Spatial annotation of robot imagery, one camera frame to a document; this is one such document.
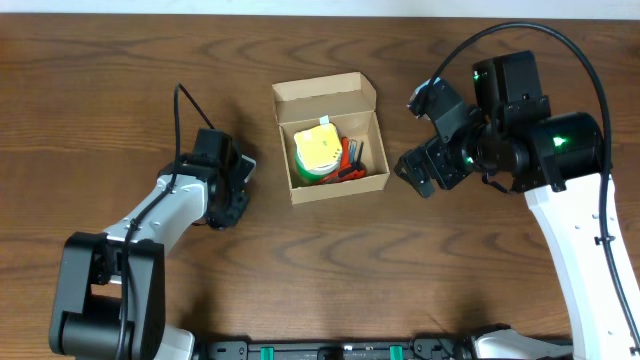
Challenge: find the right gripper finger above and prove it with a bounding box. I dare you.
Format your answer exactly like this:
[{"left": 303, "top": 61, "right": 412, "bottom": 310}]
[
  {"left": 394, "top": 147, "right": 448, "bottom": 198},
  {"left": 415, "top": 79, "right": 475, "bottom": 143}
]

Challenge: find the green tape roll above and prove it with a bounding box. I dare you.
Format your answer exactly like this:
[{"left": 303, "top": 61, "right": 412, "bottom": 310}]
[{"left": 295, "top": 152, "right": 340, "bottom": 184}]

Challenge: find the red black stapler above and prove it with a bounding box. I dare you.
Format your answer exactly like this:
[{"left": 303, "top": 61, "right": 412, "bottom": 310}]
[{"left": 340, "top": 137, "right": 364, "bottom": 170}]

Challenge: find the red utility knife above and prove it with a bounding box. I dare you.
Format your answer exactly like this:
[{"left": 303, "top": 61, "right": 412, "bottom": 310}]
[{"left": 317, "top": 166, "right": 366, "bottom": 185}]

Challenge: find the brown cardboard box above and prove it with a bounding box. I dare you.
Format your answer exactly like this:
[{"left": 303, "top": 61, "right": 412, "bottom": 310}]
[{"left": 272, "top": 72, "right": 390, "bottom": 205}]

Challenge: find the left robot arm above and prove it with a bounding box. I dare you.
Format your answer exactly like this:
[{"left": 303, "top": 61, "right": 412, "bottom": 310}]
[{"left": 48, "top": 129, "right": 256, "bottom": 359}]

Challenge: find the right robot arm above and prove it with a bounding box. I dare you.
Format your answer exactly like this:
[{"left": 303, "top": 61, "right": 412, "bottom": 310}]
[{"left": 395, "top": 51, "right": 639, "bottom": 359}]

